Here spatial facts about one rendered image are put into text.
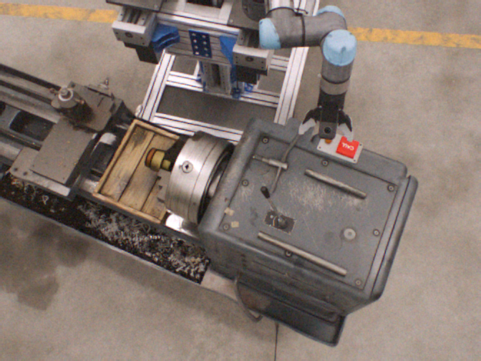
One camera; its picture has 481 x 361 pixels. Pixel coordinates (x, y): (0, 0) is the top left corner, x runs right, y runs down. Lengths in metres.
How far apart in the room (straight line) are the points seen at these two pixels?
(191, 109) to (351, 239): 1.59
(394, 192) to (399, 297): 1.31
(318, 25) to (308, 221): 0.59
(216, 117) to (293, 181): 1.34
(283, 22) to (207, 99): 1.67
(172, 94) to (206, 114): 0.24
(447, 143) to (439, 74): 0.47
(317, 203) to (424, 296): 1.45
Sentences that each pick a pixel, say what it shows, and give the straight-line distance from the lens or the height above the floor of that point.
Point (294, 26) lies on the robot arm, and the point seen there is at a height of 1.71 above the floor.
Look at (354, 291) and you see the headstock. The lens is 1.52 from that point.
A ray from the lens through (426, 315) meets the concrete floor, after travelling 2.89.
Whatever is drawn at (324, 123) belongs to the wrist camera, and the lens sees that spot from 1.31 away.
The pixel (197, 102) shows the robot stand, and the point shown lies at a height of 0.21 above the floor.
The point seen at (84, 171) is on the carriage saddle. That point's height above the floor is 0.91.
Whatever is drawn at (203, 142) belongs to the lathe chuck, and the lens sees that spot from 1.67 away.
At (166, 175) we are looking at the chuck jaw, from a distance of 1.76.
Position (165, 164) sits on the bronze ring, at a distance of 1.77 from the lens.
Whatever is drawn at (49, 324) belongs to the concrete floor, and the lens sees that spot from 2.94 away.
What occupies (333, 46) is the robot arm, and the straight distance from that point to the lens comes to 1.20.
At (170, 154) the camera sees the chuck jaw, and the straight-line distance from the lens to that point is 1.75.
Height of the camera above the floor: 2.73
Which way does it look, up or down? 69 degrees down
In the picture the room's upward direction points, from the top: 5 degrees counter-clockwise
